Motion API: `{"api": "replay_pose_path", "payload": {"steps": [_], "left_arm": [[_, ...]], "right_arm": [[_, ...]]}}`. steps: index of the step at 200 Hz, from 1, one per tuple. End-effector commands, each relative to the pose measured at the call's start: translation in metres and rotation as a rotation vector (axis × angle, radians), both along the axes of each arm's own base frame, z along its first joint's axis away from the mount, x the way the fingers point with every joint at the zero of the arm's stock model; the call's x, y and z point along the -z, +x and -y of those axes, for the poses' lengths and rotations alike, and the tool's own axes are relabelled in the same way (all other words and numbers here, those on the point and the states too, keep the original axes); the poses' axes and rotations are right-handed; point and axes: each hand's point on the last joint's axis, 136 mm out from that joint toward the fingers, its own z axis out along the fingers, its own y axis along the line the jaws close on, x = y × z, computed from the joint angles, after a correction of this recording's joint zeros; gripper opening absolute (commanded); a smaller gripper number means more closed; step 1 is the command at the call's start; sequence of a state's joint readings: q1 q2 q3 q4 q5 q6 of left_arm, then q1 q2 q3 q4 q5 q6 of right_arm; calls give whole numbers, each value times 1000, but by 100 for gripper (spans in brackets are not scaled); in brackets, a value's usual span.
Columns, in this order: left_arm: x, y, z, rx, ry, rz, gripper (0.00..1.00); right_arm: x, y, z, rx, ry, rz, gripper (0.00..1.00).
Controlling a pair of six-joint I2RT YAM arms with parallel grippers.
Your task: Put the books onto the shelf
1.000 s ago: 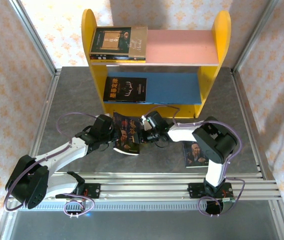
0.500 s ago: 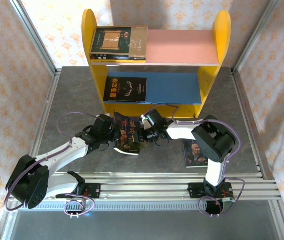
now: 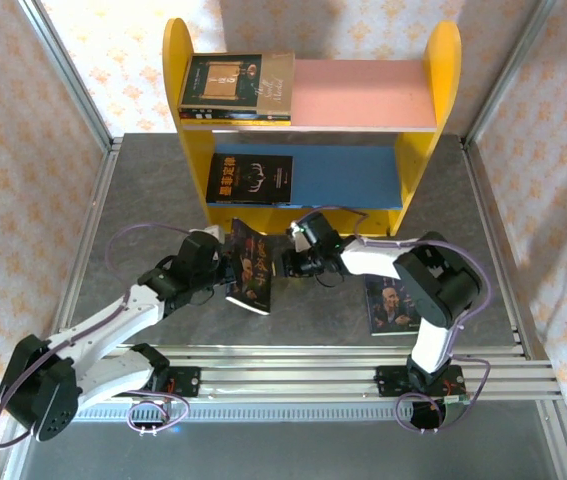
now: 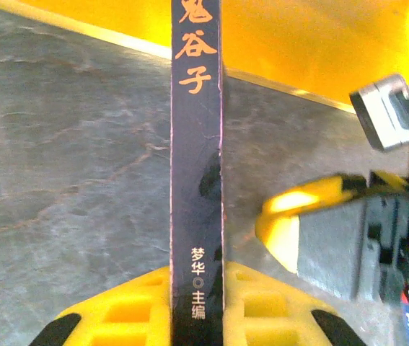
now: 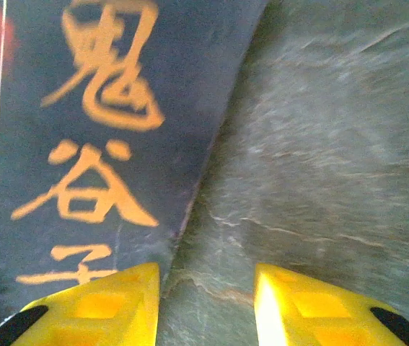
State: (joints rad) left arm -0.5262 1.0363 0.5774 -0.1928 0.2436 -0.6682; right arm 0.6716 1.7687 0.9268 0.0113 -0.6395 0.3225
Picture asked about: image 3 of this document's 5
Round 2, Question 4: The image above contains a dark blue portrait book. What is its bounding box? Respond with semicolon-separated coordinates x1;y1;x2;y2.
223;217;275;316
365;273;422;337

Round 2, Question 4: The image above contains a black antler book orange title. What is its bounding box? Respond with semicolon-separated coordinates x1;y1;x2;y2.
205;152;294;207

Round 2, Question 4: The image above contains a black wolf eyes book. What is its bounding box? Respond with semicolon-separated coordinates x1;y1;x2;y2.
177;105;293;122

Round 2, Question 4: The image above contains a tan scroll cover book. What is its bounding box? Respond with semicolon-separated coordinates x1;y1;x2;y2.
177;49;297;112

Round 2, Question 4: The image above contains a yellow cartoon book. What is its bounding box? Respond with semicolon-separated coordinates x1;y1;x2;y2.
181;117;293;127

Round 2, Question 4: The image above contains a yellow pink blue bookshelf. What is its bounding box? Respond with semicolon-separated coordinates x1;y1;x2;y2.
161;17;463;236

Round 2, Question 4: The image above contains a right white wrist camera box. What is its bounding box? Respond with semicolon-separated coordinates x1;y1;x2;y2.
286;223;310;254

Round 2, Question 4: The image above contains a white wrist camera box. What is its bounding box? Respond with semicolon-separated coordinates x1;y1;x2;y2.
286;223;310;254
188;224;227;247

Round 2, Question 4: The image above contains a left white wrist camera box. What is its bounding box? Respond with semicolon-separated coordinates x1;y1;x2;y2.
188;224;227;247

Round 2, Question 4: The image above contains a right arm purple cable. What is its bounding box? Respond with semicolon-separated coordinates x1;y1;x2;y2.
297;205;494;435

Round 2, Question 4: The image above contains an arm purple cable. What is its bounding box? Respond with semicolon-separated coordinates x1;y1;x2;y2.
0;222;214;450
297;205;494;435

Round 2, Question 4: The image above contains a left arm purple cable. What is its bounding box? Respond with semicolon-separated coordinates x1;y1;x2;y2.
0;222;214;450

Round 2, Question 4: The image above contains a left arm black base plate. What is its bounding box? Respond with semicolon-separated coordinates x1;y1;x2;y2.
111;366;202;399

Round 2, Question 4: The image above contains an aluminium rail frame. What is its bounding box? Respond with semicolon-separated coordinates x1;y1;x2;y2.
15;343;562;401

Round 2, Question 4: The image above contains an aluminium side rail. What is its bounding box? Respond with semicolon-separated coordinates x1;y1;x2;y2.
27;133;125;361
460;133;539;361

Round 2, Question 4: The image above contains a grey slotted cable duct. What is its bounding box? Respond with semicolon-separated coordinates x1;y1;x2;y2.
32;403;547;424

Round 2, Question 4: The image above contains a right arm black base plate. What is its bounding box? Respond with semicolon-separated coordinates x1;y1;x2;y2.
375;364;466;399

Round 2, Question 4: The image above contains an aluminium corner post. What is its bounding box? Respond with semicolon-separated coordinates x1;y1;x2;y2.
15;0;114;151
462;0;562;146

